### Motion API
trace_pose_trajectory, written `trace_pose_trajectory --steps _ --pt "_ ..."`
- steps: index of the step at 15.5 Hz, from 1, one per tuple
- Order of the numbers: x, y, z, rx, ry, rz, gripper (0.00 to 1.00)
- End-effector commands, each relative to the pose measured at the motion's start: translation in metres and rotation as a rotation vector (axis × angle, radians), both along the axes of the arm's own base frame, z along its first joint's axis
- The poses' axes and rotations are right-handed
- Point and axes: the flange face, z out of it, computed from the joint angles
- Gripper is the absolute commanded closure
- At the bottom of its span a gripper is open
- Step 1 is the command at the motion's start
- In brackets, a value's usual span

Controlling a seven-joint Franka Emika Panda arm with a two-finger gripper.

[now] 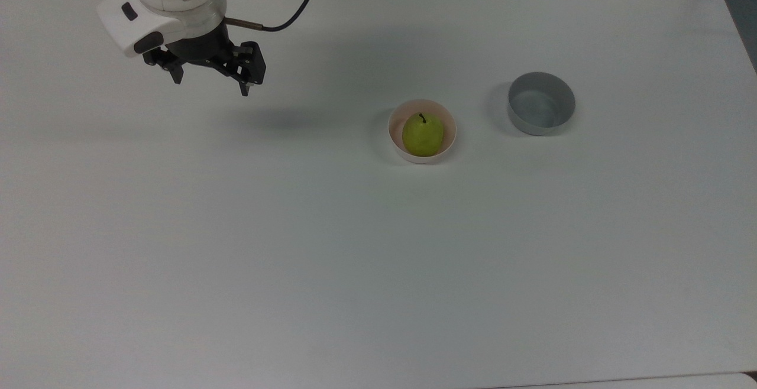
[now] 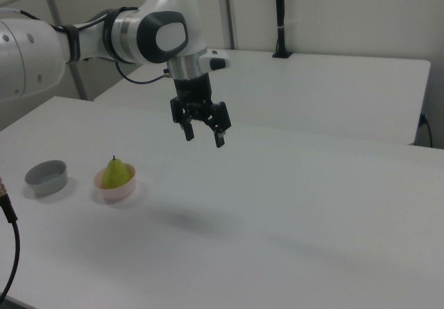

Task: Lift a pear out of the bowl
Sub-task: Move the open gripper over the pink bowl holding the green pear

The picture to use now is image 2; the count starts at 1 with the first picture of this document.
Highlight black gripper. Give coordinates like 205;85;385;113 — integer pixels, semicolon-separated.
169;74;232;149

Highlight green pear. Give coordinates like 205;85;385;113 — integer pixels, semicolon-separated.
102;155;133;190

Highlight pink plastic bowl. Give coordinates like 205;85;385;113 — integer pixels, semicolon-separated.
92;162;137;204

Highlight black cable at table side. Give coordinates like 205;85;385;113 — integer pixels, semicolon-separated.
419;113;435;149

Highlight grey plastic bowl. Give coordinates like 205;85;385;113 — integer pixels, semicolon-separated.
24;160;68;197

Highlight thick black cable with connector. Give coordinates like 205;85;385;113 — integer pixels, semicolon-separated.
0;176;22;301

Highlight black camera stand pole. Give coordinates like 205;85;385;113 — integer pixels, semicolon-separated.
271;0;293;60

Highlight thin dark arm cable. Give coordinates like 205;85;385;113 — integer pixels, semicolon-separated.
0;7;171;85

